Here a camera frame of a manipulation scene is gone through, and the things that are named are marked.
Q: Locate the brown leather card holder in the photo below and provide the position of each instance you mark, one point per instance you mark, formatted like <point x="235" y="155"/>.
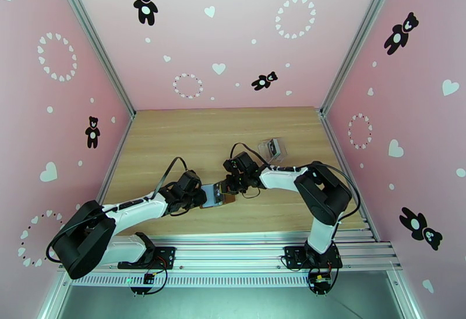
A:
<point x="211" y="201"/>

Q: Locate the black VIP card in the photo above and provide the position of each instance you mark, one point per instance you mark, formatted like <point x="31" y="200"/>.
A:
<point x="218" y="192"/>

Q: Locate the clear acrylic card box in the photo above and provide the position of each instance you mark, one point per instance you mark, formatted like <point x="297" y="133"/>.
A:
<point x="264" y="150"/>

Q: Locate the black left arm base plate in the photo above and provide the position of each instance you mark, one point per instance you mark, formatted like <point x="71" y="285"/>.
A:
<point x="165" y="256"/>

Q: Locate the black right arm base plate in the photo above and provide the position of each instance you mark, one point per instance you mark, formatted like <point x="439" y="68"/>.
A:
<point x="293" y="258"/>

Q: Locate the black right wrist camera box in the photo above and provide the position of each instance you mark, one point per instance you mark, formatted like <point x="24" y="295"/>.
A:
<point x="244" y="162"/>

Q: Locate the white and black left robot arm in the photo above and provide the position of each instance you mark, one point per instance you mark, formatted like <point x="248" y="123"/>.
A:
<point x="83" y="241"/>

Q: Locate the aluminium mounting rail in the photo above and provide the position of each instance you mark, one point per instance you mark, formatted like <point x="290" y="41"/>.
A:
<point x="233" y="252"/>

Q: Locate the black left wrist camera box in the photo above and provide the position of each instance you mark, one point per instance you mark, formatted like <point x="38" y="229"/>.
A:
<point x="189" y="181"/>

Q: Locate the perforated grey metal panel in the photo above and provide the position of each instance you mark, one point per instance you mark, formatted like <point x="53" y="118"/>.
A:
<point x="233" y="303"/>

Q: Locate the aluminium frame post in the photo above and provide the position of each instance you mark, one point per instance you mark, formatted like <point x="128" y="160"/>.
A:
<point x="358" y="38"/>
<point x="93" y="38"/>

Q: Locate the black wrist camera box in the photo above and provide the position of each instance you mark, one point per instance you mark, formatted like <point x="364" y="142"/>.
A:
<point x="189" y="181"/>
<point x="244" y="162"/>

